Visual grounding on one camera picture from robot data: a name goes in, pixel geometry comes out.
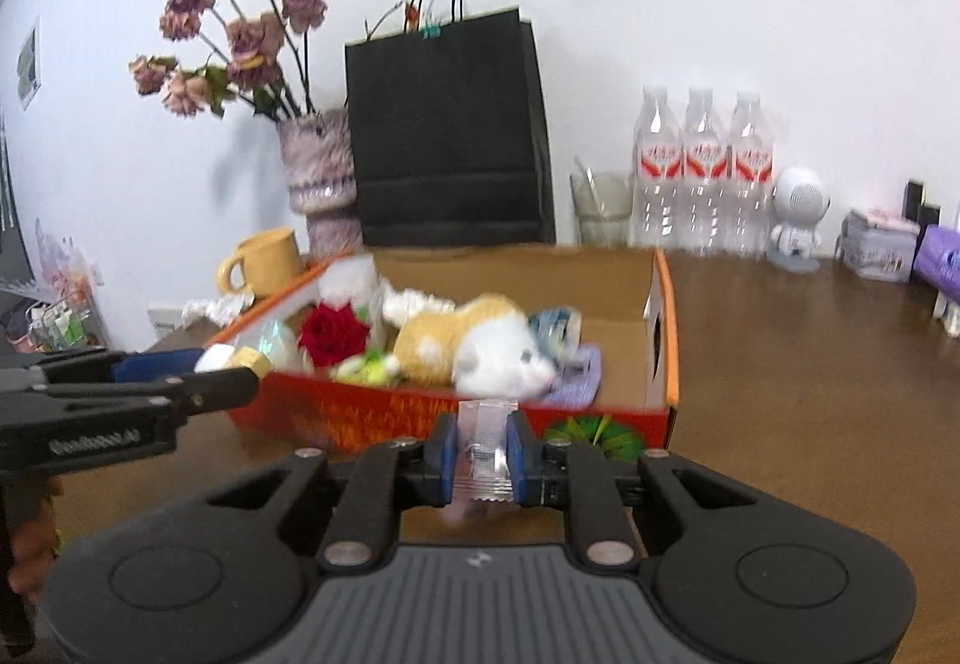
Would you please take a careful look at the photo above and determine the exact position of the spoon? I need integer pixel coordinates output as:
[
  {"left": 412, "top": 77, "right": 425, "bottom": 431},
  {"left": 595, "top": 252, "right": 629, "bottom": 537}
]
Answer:
[{"left": 574, "top": 155, "right": 608, "bottom": 215}]

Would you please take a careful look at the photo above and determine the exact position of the person's left hand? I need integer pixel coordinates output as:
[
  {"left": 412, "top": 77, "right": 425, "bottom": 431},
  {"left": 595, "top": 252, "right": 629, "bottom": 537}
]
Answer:
[{"left": 6, "top": 475, "right": 65, "bottom": 606}]

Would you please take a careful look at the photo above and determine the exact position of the dried pink roses bouquet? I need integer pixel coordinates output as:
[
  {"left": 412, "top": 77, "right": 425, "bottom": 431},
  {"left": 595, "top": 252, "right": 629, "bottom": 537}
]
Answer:
[{"left": 129, "top": 0, "right": 329, "bottom": 121}]

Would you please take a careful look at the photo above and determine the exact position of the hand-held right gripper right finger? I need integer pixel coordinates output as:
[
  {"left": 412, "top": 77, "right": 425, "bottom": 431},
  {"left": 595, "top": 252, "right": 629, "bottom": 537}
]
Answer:
[{"left": 504, "top": 413, "right": 758, "bottom": 571}]

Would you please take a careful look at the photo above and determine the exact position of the blue snack packet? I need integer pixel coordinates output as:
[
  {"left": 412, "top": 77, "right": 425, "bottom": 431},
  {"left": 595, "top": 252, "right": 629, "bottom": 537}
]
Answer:
[{"left": 529, "top": 306, "right": 586, "bottom": 361}]

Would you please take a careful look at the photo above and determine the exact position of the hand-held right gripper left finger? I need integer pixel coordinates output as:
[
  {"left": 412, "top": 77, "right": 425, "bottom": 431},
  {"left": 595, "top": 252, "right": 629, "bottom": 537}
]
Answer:
[{"left": 206, "top": 413, "right": 460, "bottom": 571}]

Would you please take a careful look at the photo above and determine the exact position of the yellow white plush toy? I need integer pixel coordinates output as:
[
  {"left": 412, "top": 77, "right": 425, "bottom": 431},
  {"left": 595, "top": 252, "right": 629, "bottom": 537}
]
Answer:
[{"left": 394, "top": 293, "right": 560, "bottom": 399}]

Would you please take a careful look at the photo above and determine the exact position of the red cardboard box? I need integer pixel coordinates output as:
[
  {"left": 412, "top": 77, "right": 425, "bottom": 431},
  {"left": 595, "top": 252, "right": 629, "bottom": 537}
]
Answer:
[{"left": 201, "top": 245, "right": 682, "bottom": 466}]

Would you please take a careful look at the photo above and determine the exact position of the black paper bag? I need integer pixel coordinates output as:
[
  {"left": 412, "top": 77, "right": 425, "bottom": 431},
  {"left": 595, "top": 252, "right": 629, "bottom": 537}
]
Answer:
[{"left": 345, "top": 0, "right": 557, "bottom": 249}]

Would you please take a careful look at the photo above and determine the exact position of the grey tin box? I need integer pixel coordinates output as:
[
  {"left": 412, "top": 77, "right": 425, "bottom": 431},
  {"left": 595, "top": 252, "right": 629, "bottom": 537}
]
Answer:
[{"left": 836, "top": 210, "right": 920, "bottom": 281}]

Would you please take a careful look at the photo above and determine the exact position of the wall poster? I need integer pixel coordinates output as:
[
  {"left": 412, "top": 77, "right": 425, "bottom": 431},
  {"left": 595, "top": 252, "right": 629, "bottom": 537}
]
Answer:
[{"left": 16, "top": 17, "right": 40, "bottom": 110}]

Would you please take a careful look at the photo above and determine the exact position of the small white tan item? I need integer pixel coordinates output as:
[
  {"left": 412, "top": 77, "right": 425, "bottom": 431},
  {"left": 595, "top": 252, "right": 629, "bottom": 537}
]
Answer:
[{"left": 195, "top": 343, "right": 272, "bottom": 380}]

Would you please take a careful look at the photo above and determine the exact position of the white wall outlet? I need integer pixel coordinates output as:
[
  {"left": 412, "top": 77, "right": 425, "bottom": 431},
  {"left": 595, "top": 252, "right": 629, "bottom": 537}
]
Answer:
[{"left": 148, "top": 306, "right": 188, "bottom": 339}]

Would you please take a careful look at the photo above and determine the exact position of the yellow mug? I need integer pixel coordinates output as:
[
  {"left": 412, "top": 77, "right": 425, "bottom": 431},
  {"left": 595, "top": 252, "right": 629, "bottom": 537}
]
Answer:
[{"left": 217, "top": 227, "right": 307, "bottom": 300}]

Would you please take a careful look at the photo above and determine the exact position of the iridescent plastic bag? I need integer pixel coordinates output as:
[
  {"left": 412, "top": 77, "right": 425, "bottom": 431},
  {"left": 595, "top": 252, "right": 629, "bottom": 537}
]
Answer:
[{"left": 255, "top": 319, "right": 301, "bottom": 369}]

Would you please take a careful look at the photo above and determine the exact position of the purple ceramic vase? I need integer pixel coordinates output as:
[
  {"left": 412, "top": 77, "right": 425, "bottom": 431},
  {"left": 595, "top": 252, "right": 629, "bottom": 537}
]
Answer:
[{"left": 276, "top": 109, "right": 365, "bottom": 260}]

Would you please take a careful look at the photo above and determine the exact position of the white robot figure speaker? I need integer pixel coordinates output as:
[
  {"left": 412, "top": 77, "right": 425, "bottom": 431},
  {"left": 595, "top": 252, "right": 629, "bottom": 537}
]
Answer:
[{"left": 766, "top": 165, "right": 832, "bottom": 274}]

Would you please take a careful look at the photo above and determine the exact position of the glass cup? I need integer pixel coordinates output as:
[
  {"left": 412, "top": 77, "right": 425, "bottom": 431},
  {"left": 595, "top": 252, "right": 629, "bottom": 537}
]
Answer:
[{"left": 570, "top": 171, "right": 635, "bottom": 249}]

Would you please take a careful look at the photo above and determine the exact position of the yellow green fuzzy item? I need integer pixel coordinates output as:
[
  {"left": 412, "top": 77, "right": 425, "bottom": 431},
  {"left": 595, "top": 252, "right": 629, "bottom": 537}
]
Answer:
[{"left": 330, "top": 349, "right": 402, "bottom": 386}]

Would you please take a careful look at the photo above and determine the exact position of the small crumpled white tissue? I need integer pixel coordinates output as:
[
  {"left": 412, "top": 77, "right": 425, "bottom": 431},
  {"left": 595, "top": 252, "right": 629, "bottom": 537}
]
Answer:
[{"left": 182, "top": 293, "right": 256, "bottom": 328}]

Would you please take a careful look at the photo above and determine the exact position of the rack of small goods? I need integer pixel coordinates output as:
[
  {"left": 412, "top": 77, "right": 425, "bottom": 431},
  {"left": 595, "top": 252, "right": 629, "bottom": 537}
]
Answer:
[{"left": 0, "top": 218, "right": 113, "bottom": 354}]

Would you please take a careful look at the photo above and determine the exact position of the small clear sachet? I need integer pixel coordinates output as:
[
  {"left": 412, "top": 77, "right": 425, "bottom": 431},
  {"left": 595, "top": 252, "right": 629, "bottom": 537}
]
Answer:
[{"left": 446, "top": 400, "right": 518, "bottom": 522}]

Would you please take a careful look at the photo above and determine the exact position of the small black box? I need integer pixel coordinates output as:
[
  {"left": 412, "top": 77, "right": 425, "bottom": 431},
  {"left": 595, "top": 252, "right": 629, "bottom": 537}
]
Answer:
[{"left": 904, "top": 179, "right": 942, "bottom": 226}]

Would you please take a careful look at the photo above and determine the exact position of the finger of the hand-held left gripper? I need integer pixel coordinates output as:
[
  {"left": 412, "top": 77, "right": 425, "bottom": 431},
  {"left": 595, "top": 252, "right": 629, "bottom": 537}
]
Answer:
[
  {"left": 0, "top": 347, "right": 205, "bottom": 389},
  {"left": 41, "top": 366, "right": 260, "bottom": 419}
]

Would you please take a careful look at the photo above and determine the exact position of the clear water bottle red label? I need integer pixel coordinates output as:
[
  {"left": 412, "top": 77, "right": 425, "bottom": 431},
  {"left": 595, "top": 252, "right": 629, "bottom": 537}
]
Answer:
[
  {"left": 679, "top": 86, "right": 732, "bottom": 256},
  {"left": 726, "top": 92, "right": 777, "bottom": 258},
  {"left": 632, "top": 85, "right": 683, "bottom": 253}
]

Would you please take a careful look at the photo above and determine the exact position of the purple drawstring pouch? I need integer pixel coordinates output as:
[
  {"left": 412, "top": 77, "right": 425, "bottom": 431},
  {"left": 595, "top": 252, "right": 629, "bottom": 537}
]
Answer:
[{"left": 544, "top": 343, "right": 602, "bottom": 405}]

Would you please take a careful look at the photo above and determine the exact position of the clear jar of white beads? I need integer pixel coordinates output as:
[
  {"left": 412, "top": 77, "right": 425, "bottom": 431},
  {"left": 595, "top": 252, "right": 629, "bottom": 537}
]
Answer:
[{"left": 319, "top": 257, "right": 380, "bottom": 305}]

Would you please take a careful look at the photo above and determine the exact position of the red artificial rose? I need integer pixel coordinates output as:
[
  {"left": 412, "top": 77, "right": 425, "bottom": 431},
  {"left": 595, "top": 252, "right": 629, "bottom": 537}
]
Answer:
[{"left": 298, "top": 302, "right": 372, "bottom": 369}]

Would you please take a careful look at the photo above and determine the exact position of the pink flat case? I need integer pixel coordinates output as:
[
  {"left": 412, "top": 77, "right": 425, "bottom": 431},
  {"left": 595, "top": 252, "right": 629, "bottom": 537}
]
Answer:
[{"left": 847, "top": 206, "right": 920, "bottom": 232}]

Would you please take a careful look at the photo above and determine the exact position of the purple tissue pack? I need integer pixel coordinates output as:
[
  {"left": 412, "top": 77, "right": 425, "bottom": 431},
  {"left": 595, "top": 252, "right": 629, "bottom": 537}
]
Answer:
[{"left": 911, "top": 225, "right": 960, "bottom": 301}]

